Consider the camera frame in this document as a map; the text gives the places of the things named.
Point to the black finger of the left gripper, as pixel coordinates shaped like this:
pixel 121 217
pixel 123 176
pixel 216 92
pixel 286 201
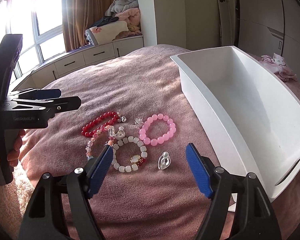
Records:
pixel 59 105

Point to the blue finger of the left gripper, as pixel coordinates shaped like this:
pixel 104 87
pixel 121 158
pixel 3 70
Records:
pixel 39 94

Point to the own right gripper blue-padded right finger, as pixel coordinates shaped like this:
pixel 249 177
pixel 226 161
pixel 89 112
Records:
pixel 254 215

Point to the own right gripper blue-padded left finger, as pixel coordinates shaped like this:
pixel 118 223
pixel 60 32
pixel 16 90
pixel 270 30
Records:
pixel 44 217

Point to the silver pendant charm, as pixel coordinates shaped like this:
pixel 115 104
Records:
pixel 164 161

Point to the person's left hand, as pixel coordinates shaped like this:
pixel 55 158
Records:
pixel 13 155

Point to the white window seat drawer cabinet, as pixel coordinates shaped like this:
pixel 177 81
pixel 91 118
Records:
pixel 67 63

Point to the silver swan charm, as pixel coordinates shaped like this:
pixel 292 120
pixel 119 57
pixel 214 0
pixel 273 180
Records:
pixel 120 134

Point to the pink fleece bed blanket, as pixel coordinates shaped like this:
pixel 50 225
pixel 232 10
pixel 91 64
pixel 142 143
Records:
pixel 147 204

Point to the clear crystal spiky brooch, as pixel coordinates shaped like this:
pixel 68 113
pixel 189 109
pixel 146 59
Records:
pixel 138 122

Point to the white plastic storage bin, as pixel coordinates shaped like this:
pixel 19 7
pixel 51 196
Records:
pixel 251 118

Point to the brown window curtain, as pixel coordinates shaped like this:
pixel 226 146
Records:
pixel 77 17

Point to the pile of folded blankets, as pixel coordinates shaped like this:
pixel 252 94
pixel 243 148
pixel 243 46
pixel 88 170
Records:
pixel 122 19

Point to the pink cartoon cloth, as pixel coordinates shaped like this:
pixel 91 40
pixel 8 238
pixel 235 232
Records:
pixel 277 65

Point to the leaning narrow mirror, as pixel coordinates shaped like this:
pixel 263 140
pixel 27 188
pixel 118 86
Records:
pixel 225 23

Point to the grey wardrobe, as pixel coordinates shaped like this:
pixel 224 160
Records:
pixel 271 26

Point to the window with white frame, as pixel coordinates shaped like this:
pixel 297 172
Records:
pixel 40 24

